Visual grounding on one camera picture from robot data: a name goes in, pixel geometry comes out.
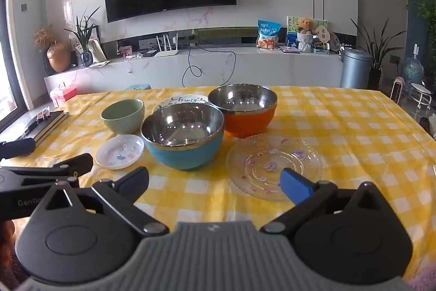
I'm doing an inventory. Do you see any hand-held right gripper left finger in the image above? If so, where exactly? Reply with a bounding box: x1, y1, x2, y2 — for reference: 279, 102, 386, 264
44, 166, 170, 237

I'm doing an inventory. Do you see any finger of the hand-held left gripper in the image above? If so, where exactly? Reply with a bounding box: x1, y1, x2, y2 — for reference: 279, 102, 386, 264
0, 154, 93, 191
0, 137, 37, 161

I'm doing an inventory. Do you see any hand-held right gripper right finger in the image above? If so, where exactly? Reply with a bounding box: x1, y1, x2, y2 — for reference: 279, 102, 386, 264
261, 167, 392, 237

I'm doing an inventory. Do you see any small white patterned plate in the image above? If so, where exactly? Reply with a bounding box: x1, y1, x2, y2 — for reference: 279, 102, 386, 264
95, 134, 144, 170

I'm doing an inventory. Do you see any clear glass plate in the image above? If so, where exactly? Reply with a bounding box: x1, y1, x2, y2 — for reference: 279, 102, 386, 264
226, 134, 323, 202

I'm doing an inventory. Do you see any blue steel bowl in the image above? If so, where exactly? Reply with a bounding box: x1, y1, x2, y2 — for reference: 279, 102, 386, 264
141, 103, 225, 171

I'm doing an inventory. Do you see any green ceramic bowl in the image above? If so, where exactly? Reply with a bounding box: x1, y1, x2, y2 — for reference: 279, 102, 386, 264
101, 99, 145, 135

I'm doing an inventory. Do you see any orange steel bowl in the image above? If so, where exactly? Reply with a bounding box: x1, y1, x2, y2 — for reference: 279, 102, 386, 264
208, 84, 278, 138

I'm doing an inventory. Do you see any white plate with blue print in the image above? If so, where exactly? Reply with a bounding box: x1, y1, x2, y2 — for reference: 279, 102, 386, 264
152, 94, 209, 114

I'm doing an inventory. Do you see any person's left hand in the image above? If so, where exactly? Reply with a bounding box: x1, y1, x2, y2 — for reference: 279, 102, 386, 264
0, 219, 16, 245

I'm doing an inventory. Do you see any pink storage box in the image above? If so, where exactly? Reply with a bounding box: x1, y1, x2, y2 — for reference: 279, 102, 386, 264
49, 82, 78, 107

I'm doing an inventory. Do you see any yellow checked tablecloth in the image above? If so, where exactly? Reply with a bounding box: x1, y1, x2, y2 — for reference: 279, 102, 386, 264
0, 85, 436, 290

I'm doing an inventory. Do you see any golden vase with dried flowers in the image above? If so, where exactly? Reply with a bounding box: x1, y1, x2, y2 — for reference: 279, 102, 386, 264
33, 25, 72, 73

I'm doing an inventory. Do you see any green plant in blue vase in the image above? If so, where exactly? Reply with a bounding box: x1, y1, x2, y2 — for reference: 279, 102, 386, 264
64, 6, 101, 67

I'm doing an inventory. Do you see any white paper bag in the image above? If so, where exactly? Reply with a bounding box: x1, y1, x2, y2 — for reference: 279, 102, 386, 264
89, 39, 107, 63

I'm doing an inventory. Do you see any grey metal trash can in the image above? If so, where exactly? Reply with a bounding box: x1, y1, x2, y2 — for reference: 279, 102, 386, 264
340, 48, 373, 89

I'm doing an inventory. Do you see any white marble TV cabinet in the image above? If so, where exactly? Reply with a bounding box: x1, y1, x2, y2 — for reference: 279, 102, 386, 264
44, 26, 343, 97

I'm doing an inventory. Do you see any potted long-leaf plant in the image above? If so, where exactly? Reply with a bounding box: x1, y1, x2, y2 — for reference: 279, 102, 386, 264
351, 17, 399, 90

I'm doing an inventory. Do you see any white router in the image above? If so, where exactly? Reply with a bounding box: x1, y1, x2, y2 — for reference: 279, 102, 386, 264
154, 34, 179, 58

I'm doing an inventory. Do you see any small pink heater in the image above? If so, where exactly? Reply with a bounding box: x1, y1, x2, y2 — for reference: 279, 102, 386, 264
391, 76, 406, 104

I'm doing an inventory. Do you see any green and blue picture board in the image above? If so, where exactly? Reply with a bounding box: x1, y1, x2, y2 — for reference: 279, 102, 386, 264
286, 16, 328, 48

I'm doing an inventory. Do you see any blue snack bag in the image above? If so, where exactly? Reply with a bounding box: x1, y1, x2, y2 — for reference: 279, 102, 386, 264
256, 20, 281, 49

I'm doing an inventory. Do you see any white paper hand fan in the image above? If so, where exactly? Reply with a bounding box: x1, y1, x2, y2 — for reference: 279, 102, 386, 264
313, 26, 330, 49

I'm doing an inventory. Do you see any white round stool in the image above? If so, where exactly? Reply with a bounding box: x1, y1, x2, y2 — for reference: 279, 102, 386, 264
409, 82, 430, 111

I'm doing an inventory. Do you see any pink fuzzy cloth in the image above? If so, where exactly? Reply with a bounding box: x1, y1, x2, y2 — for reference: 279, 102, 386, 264
409, 269, 436, 291

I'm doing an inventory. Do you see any brown teddy bear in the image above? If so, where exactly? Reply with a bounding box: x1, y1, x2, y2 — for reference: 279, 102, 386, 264
295, 17, 314, 35

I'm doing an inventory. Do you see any blue water jug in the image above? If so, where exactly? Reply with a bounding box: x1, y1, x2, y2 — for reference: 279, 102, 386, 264
403, 44, 425, 87

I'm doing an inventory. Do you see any leafy green plant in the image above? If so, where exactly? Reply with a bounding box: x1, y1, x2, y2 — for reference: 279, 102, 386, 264
407, 0, 436, 80

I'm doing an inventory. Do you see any black cable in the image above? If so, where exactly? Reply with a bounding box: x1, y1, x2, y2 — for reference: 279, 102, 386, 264
182, 45, 237, 87

